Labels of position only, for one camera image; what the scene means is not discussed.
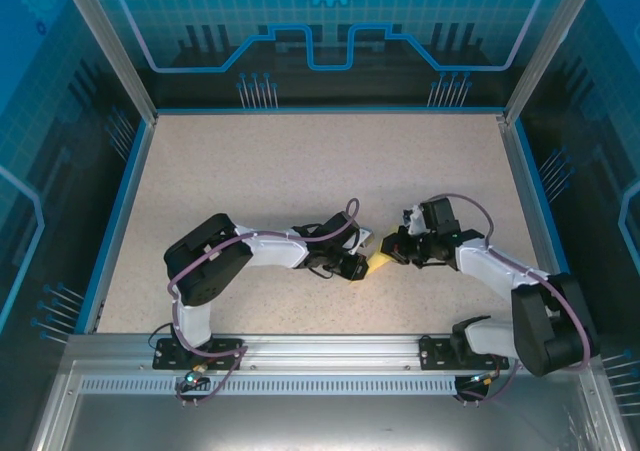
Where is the yellow paper sheet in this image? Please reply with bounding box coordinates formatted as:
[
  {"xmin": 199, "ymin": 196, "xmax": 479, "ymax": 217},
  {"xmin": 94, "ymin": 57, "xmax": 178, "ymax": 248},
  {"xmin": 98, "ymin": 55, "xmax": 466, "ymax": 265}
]
[{"xmin": 368, "ymin": 250, "xmax": 397, "ymax": 273}]

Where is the metal sheet tray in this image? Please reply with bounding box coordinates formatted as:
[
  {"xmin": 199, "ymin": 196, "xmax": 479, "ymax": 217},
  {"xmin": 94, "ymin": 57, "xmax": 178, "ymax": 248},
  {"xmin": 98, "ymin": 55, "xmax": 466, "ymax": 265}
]
[{"xmin": 29, "ymin": 359, "xmax": 634, "ymax": 451}]

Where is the aluminium table side bar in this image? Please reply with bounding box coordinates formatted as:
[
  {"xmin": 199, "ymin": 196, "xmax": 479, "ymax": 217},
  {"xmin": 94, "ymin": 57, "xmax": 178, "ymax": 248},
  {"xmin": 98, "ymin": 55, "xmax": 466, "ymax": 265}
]
[{"xmin": 496, "ymin": 114, "xmax": 576, "ymax": 333}]

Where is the blue table side strip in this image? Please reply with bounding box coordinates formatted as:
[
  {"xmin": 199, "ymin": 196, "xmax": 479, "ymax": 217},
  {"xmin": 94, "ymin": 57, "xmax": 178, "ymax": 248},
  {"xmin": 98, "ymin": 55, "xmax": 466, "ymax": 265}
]
[
  {"xmin": 513, "ymin": 119, "xmax": 592, "ymax": 336},
  {"xmin": 73, "ymin": 119, "xmax": 154, "ymax": 336}
]

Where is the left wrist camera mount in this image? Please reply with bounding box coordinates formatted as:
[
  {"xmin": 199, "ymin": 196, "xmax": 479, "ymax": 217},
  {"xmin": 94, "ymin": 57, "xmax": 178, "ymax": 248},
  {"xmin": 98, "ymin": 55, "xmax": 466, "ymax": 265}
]
[{"xmin": 355, "ymin": 226, "xmax": 377, "ymax": 256}]

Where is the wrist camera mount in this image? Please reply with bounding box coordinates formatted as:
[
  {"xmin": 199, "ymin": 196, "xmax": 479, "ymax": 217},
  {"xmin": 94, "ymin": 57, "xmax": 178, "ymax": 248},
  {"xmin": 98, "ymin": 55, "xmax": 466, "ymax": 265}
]
[
  {"xmin": 402, "ymin": 204, "xmax": 427, "ymax": 236},
  {"xmin": 355, "ymin": 226, "xmax": 377, "ymax": 256}
]

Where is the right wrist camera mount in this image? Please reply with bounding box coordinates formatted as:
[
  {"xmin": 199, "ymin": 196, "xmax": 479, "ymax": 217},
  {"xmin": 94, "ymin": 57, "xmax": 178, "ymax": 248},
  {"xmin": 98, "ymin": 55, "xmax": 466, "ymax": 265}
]
[{"xmin": 402, "ymin": 204, "xmax": 427, "ymax": 236}]

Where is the aluminium mounting rail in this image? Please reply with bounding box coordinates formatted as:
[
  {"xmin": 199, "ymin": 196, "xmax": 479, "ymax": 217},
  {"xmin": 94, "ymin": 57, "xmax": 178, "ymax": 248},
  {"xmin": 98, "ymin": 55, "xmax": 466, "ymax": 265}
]
[{"xmin": 64, "ymin": 333, "xmax": 601, "ymax": 372}]

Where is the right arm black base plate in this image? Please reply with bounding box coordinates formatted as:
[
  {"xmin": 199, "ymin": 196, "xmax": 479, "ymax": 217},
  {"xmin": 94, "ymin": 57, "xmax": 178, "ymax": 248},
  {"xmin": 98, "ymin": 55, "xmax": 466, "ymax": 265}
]
[{"xmin": 418, "ymin": 335, "xmax": 511, "ymax": 371}]

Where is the slotted grey cable duct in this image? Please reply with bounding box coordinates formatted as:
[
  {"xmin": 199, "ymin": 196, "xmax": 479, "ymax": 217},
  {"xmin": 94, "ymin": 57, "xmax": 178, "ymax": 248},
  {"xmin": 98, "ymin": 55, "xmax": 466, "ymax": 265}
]
[{"xmin": 78, "ymin": 376, "xmax": 507, "ymax": 395}]

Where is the cable connector with green light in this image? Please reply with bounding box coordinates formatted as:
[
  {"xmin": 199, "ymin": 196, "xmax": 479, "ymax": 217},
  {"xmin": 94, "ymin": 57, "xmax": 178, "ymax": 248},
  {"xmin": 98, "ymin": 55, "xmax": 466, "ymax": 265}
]
[
  {"xmin": 467, "ymin": 370, "xmax": 504, "ymax": 387},
  {"xmin": 183, "ymin": 363, "xmax": 210, "ymax": 390}
]

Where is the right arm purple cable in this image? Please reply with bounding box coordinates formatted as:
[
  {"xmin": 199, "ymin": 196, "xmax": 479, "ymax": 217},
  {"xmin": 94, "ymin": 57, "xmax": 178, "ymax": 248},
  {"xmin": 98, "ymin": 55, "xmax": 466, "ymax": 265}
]
[{"xmin": 432, "ymin": 193, "xmax": 601, "ymax": 405}]

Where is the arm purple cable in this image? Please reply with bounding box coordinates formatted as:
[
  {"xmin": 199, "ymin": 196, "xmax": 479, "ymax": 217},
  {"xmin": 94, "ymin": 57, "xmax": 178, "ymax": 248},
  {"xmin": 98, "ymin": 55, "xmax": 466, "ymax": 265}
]
[
  {"xmin": 167, "ymin": 197, "xmax": 362, "ymax": 407},
  {"xmin": 432, "ymin": 193, "xmax": 601, "ymax": 405}
]

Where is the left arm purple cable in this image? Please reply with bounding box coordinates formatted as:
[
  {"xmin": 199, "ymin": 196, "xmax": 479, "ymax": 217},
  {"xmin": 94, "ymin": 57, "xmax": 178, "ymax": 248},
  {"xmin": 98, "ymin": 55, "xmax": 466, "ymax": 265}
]
[{"xmin": 167, "ymin": 197, "xmax": 362, "ymax": 407}]

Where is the aluminium frame post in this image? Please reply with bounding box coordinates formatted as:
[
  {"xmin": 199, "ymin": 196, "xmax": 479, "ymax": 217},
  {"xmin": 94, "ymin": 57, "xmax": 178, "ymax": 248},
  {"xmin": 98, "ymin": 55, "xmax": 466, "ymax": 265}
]
[
  {"xmin": 502, "ymin": 0, "xmax": 609, "ymax": 125},
  {"xmin": 55, "ymin": 0, "xmax": 160, "ymax": 125}
]

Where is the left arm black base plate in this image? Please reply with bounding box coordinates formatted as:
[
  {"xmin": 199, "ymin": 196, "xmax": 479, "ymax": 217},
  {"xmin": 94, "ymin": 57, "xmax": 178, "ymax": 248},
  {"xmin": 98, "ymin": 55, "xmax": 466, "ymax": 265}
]
[{"xmin": 153, "ymin": 336, "xmax": 247, "ymax": 371}]

